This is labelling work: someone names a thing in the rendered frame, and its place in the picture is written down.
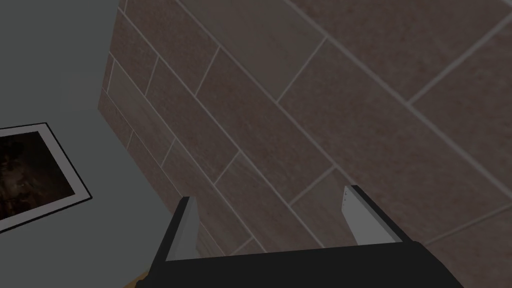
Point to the dark framed wall picture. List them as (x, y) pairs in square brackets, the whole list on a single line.
[(32, 176)]

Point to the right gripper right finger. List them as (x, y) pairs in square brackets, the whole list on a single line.
[(370, 222)]

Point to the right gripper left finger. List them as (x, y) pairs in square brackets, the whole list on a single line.
[(180, 232)]

